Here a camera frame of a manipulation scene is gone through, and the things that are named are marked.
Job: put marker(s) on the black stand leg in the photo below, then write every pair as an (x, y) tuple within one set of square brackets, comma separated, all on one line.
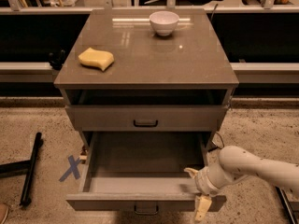
[(26, 168), (291, 209)]

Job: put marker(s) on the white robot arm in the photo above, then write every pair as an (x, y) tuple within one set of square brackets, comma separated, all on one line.
[(235, 164)]

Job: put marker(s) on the grey drawer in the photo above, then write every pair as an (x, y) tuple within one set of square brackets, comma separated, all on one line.
[(140, 172), (146, 118)]

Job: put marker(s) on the black clamp on rail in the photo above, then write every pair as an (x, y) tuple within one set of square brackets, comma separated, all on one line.
[(56, 60)]

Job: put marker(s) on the grey drawer cabinet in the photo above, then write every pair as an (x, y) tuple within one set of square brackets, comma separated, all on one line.
[(187, 68)]

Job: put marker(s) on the blue tape cross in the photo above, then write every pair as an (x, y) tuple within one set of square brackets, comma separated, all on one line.
[(72, 170)]

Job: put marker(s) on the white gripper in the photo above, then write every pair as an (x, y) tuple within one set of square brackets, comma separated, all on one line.
[(201, 180)]

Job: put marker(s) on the black stand leg right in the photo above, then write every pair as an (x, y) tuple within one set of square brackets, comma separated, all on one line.
[(291, 209)]

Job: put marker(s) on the yellow sponge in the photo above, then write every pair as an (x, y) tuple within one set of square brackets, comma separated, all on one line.
[(96, 58)]

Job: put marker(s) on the white bowl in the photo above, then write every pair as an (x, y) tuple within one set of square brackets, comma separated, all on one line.
[(163, 22)]

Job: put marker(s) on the shoe tip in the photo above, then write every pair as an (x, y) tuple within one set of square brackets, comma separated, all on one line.
[(3, 213)]

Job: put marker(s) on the black stand leg left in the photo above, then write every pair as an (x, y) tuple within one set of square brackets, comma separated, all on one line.
[(26, 168)]

